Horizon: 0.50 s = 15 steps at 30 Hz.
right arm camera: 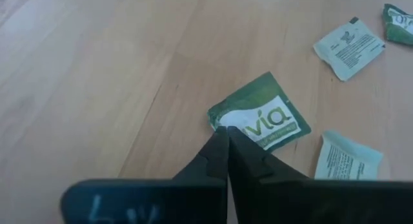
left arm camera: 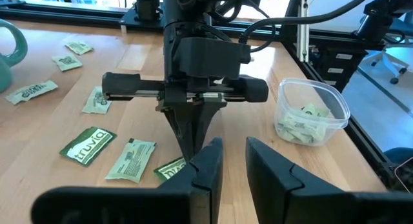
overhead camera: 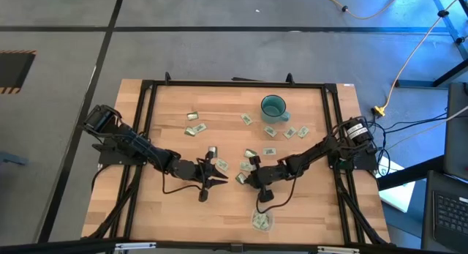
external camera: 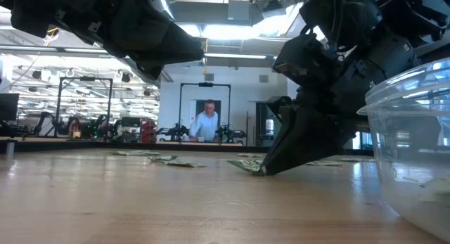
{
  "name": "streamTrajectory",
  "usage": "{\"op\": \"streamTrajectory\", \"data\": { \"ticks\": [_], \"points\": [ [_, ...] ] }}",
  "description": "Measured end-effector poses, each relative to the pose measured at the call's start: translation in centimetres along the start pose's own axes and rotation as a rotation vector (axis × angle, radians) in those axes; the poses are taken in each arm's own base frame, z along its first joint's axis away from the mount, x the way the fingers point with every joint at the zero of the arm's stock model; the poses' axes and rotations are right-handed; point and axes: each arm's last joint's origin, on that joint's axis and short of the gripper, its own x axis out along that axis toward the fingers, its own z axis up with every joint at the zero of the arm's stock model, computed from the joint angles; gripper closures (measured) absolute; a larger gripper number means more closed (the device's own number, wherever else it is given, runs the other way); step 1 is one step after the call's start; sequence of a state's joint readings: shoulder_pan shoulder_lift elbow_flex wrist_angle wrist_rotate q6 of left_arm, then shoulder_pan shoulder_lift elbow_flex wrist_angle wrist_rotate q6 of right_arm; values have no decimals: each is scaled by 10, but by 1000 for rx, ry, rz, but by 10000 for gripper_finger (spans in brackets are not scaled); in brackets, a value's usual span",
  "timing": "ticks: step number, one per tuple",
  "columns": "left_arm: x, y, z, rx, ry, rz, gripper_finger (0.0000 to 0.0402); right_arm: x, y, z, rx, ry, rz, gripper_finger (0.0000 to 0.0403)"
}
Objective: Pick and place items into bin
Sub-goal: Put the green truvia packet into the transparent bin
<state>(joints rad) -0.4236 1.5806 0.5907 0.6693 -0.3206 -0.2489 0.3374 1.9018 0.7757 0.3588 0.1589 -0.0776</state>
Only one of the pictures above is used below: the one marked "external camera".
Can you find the grey wall vent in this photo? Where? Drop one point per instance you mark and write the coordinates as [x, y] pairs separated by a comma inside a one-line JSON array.
[[209, 77], [263, 78]]

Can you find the red background object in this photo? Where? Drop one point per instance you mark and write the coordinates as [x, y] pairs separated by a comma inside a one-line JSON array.
[[148, 131]]

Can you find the black gantry frame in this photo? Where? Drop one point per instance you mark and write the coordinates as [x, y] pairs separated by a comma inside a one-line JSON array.
[[180, 110], [58, 107]]

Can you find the clear plastic bin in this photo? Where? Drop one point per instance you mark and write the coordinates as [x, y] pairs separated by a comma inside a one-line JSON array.
[[415, 149]]

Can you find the person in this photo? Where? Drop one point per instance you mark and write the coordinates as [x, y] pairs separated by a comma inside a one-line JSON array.
[[204, 126]]

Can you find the white bottle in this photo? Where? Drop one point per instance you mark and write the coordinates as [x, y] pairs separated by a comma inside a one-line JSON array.
[[269, 127]]

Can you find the black aluminium table frame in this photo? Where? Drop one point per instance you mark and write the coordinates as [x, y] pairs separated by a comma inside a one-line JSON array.
[[88, 145]]

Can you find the smooth silver ceiling duct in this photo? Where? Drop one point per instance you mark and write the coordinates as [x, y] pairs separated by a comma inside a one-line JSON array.
[[163, 5]]

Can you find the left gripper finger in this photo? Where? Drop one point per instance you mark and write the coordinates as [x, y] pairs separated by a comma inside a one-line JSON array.
[[168, 45], [149, 71]]

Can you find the grey ceiling box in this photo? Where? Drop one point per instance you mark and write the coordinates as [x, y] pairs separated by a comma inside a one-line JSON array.
[[239, 10]]

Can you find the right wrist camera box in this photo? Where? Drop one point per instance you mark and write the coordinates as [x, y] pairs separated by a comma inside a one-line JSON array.
[[302, 57]]

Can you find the black background robot arm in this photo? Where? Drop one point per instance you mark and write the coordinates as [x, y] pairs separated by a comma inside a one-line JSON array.
[[98, 126], [230, 133], [42, 121], [174, 131]]

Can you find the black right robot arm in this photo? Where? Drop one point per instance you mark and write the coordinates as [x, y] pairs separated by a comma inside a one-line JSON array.
[[351, 12]]

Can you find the small dark monitor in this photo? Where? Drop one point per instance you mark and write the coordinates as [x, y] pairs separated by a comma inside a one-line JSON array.
[[130, 121]]

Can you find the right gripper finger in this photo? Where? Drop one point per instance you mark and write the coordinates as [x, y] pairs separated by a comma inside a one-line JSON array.
[[279, 105], [309, 138]]

